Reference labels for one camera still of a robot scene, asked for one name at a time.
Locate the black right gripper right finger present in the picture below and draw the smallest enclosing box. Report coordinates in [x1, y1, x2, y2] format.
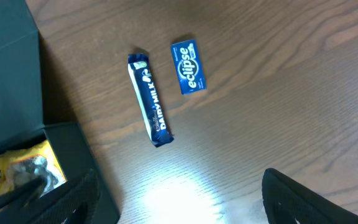
[262, 168, 358, 224]

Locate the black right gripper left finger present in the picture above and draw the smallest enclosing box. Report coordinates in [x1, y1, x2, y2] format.
[0, 169, 100, 224]

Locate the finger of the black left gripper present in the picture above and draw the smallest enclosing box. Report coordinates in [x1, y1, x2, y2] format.
[0, 177, 45, 210]

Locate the yellow Hershey's Kisses bag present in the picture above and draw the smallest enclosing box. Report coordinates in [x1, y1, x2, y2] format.
[0, 140, 67, 196]

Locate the black open gift box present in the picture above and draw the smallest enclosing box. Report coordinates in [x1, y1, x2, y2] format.
[0, 1, 120, 223]

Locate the Dairy Milk chocolate bar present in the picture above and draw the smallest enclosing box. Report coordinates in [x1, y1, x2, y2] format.
[127, 53, 174, 147]

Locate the blue Eclipse mint box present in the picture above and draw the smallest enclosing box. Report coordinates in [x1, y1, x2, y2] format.
[170, 39, 207, 95]

